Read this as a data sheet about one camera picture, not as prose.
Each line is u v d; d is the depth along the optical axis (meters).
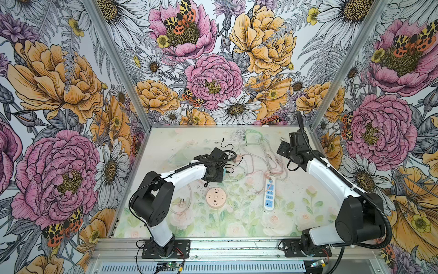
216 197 0.87
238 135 1.15
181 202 0.85
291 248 0.74
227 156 0.80
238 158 1.04
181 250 0.74
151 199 0.47
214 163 0.77
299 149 0.66
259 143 1.11
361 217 0.42
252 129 1.21
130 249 0.76
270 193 0.89
